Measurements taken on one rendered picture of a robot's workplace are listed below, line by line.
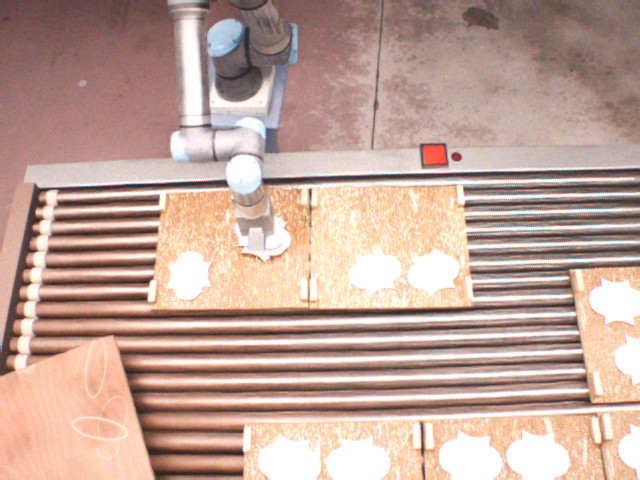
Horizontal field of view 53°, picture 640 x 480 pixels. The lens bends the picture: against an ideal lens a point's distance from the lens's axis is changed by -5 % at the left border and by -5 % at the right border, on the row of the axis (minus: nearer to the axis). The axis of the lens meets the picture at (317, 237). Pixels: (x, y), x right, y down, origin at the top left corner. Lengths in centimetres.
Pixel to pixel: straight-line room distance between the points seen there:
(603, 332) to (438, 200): 55
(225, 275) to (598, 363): 96
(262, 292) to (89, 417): 52
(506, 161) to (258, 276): 77
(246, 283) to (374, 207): 40
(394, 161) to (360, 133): 118
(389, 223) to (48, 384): 95
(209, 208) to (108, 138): 152
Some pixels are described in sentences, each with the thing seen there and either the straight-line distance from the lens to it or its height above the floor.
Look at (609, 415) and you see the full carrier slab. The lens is 171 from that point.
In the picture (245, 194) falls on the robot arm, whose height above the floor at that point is 124.
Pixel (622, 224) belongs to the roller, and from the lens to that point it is 193.
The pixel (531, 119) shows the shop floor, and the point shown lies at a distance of 323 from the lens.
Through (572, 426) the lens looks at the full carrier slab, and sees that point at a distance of 168.
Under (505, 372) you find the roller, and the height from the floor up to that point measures 92.
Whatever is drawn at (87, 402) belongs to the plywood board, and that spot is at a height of 104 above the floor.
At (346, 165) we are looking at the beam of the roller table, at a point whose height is 92.
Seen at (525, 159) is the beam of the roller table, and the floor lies 91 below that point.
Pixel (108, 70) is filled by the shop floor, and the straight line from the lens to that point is 357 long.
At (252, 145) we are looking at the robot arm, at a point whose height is 127.
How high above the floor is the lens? 251
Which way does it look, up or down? 63 degrees down
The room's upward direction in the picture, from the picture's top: 7 degrees counter-clockwise
